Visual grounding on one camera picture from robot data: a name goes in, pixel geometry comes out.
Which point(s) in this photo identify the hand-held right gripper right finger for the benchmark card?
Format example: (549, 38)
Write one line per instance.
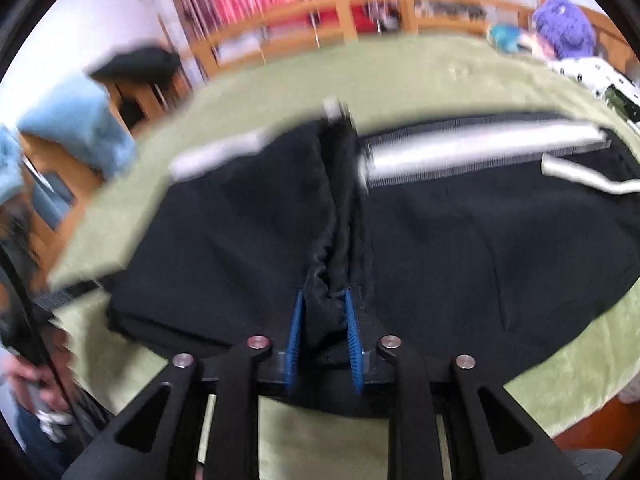
(354, 340)

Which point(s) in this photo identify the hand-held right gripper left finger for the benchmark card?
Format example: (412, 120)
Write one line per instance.
(295, 330)

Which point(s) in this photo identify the black pants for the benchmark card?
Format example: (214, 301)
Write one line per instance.
(450, 240)

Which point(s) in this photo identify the person's left hand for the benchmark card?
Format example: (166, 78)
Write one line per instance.
(30, 380)

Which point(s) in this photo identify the blue chair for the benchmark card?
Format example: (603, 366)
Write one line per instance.
(55, 200)

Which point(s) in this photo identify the light blue cloth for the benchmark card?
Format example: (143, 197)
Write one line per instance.
(9, 165)

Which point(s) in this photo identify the light blue fleece blanket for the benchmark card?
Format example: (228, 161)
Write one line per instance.
(75, 120)

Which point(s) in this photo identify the green plush blanket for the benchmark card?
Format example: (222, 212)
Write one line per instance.
(400, 75)

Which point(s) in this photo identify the black garment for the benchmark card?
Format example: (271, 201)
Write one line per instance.
(140, 62)

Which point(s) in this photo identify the geometric patterned pillow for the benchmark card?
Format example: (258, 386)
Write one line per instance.
(505, 37)

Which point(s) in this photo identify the cluttered white desk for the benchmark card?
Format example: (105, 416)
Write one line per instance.
(450, 7)

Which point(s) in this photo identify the white floral pillow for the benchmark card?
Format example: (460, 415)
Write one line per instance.
(585, 72)

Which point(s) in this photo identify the dark green floral cloth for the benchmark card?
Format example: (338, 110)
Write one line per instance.
(622, 102)

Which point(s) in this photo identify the purple plush toy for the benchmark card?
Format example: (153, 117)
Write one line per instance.
(565, 25)

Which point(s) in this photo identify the wooden bed frame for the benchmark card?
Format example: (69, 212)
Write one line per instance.
(310, 10)

